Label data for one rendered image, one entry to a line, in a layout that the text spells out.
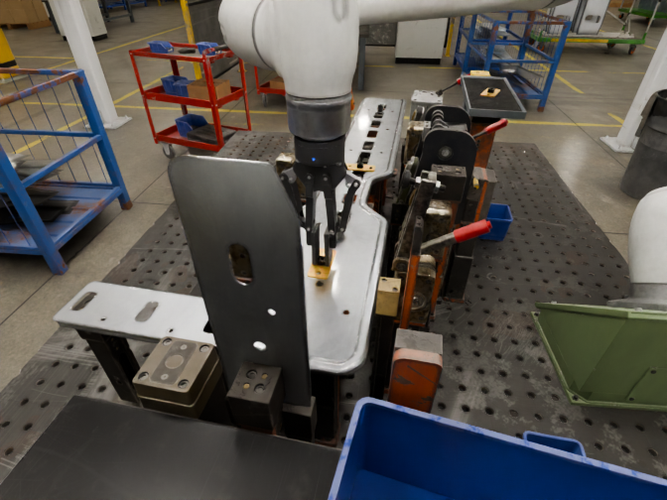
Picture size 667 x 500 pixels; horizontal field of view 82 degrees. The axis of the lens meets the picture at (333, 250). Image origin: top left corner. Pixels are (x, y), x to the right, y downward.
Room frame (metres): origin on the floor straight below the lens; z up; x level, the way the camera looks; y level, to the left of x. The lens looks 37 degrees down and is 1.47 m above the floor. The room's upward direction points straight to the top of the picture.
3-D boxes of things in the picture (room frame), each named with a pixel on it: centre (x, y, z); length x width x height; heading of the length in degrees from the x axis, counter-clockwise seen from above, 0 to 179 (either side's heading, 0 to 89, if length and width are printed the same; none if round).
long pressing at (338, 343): (1.03, -0.07, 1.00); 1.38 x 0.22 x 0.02; 168
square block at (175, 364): (0.31, 0.20, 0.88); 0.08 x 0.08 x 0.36; 78
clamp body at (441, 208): (0.68, -0.20, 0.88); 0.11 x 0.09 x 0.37; 78
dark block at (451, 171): (0.74, -0.24, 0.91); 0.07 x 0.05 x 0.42; 78
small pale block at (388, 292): (0.45, -0.09, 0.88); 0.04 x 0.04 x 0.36; 78
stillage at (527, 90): (5.36, -2.19, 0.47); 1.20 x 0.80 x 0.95; 175
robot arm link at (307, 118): (0.55, 0.02, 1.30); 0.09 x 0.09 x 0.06
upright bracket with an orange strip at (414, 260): (0.42, -0.11, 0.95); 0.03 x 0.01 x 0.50; 168
